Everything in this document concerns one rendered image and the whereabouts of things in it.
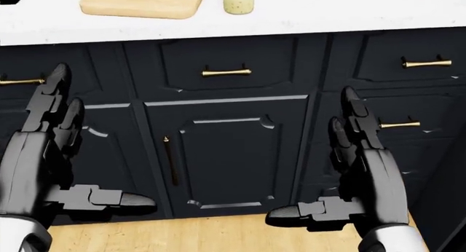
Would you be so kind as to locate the dark cabinet door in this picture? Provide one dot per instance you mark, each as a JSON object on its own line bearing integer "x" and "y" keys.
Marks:
{"x": 98, "y": 159}
{"x": 227, "y": 153}

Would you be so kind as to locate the dark cabinet drawer front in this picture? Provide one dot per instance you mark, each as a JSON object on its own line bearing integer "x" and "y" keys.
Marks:
{"x": 415, "y": 121}
{"x": 227, "y": 62}
{"x": 411, "y": 60}
{"x": 32, "y": 71}

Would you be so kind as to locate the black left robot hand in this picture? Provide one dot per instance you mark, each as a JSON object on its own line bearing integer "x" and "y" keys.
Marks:
{"x": 25, "y": 159}

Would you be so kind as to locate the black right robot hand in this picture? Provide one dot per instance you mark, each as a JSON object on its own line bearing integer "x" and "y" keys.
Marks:
{"x": 382, "y": 181}

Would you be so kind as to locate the light wooden cutting board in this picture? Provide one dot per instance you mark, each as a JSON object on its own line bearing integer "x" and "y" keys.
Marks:
{"x": 143, "y": 4}

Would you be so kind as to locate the pale yellow sauce jar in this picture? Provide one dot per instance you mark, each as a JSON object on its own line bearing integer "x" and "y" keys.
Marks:
{"x": 238, "y": 1}

